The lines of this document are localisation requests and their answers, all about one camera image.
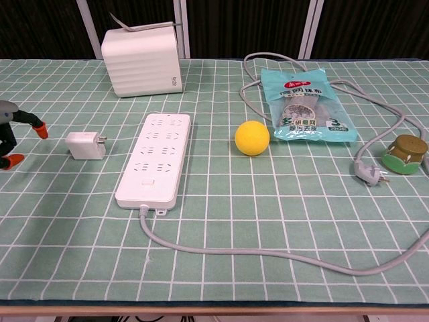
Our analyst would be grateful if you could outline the left black orange-tipped robot hand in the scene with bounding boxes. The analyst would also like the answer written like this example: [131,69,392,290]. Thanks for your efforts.
[0,99,49,172]

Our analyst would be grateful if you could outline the white power adapter plug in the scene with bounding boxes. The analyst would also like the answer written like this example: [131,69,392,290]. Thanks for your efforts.
[65,131,109,161]

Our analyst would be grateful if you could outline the white power strip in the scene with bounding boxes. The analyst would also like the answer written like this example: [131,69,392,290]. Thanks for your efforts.
[115,113,192,216]

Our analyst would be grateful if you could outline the white ribbed box appliance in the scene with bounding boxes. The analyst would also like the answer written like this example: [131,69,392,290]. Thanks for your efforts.
[101,12,184,99]

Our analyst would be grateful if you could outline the green checked tablecloth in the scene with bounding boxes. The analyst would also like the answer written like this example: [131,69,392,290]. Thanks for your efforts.
[0,58,429,306]

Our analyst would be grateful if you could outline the yellow foam ball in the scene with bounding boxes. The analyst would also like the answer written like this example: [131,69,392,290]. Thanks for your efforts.
[234,120,271,157]

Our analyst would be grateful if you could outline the teal cleaning cloth package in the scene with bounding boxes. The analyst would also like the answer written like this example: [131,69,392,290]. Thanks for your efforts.
[260,66,359,144]

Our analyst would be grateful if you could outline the small green brown jar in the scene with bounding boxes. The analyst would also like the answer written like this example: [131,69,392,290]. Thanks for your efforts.
[381,134,429,175]

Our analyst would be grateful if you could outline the white frame post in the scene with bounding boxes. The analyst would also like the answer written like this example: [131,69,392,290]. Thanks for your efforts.
[76,0,103,60]
[172,0,191,58]
[297,0,325,58]

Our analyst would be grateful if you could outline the grey power strip cable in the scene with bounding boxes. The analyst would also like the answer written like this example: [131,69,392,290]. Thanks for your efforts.
[138,52,429,276]

